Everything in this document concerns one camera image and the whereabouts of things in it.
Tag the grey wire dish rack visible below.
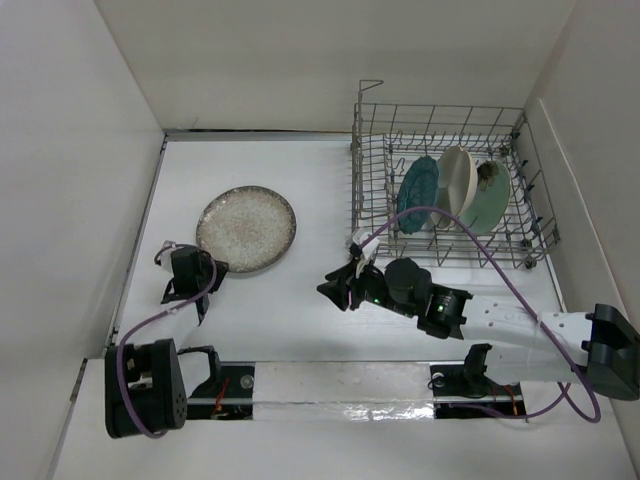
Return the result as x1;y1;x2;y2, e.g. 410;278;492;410
351;79;561;269

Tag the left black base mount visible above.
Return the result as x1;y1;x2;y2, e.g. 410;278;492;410
187;363;255;421

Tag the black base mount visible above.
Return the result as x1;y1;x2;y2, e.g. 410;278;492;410
428;344;526;420
187;363;255;421

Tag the teal scalloped plate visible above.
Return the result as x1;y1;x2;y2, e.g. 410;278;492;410
396;156;439;235

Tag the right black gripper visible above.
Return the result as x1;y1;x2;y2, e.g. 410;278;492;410
317;253;417;319

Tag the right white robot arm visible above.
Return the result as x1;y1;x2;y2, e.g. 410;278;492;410
316;258;639;401

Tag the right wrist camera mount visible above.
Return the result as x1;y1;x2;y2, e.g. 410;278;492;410
347;228;379;278

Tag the cream lobed plate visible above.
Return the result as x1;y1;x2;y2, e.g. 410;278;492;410
436;145;478;218

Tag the speckled brown round plate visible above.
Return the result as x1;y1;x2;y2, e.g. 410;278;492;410
195;185;297;274

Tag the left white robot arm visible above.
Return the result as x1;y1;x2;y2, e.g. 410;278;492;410
104;242;229;439

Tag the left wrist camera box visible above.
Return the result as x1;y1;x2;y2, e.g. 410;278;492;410
153;240;183;271

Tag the light green flower plate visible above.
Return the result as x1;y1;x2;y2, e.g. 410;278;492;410
460;160;511;235

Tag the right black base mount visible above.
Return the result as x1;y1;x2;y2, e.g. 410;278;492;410
428;344;526;420

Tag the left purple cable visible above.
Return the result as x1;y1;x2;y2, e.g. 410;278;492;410
117;242;219;440

